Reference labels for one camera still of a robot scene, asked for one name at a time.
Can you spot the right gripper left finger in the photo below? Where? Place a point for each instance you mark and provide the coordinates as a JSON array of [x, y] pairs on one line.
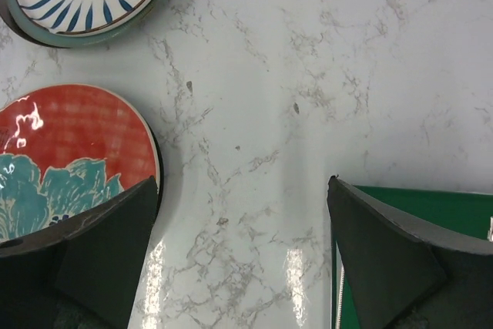
[[91, 261]]

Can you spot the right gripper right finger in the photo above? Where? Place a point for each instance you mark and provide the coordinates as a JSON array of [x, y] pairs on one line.
[[404, 267]]

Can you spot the red plate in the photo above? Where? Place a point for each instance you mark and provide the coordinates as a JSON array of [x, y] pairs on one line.
[[66, 149]]

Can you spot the teal green plate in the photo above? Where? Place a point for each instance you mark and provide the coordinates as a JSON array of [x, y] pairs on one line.
[[77, 38]]

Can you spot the black striped rim plate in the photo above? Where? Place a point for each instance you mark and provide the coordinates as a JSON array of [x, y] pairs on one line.
[[159, 172]]

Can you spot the brown rim cream plate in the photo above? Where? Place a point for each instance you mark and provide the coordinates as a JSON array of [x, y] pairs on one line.
[[9, 21]]

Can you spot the green binder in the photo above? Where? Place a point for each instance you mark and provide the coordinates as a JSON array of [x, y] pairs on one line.
[[435, 202]]

